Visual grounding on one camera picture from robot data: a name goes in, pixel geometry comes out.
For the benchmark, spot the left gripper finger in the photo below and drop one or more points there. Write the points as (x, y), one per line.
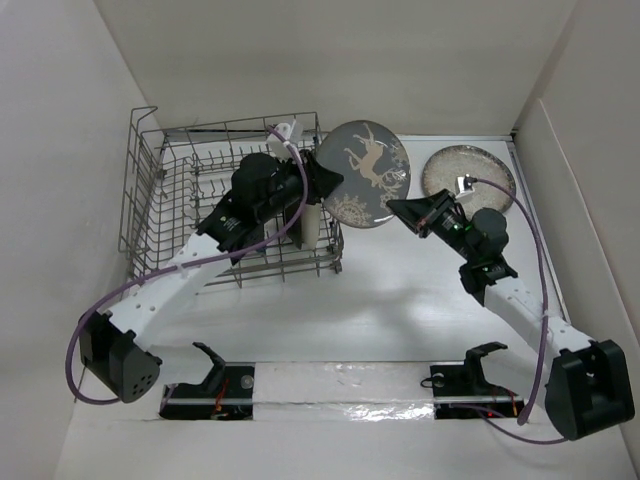
(323, 182)
(310, 162)

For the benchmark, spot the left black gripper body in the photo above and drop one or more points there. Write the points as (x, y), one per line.
(291, 185)

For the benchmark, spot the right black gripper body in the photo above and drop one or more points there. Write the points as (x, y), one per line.
(450, 227)

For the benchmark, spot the cream three-section divided plate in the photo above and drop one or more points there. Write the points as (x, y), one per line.
(310, 225)

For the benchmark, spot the grey plate with deer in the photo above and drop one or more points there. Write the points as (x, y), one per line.
(376, 169)

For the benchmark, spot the cream plate with metallic rim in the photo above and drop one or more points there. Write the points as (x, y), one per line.
(295, 233)

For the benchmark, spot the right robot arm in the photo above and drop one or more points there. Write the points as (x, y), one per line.
(582, 384)

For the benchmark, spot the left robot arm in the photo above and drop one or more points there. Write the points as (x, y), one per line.
(268, 196)

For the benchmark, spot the speckled beige round plate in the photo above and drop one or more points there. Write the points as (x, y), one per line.
(444, 167)

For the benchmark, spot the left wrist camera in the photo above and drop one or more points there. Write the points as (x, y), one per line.
(283, 135)

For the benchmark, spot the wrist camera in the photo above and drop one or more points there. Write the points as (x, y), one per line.
(464, 188)
(283, 135)

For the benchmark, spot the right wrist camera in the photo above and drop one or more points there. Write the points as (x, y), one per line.
(464, 188)

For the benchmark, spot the grey wire dish rack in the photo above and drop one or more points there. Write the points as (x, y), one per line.
(175, 176)

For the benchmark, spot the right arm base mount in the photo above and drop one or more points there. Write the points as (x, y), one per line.
(461, 390)

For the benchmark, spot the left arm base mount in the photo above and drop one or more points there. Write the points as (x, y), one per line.
(225, 393)

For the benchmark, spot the metal rail bar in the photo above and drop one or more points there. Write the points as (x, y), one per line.
(349, 398)

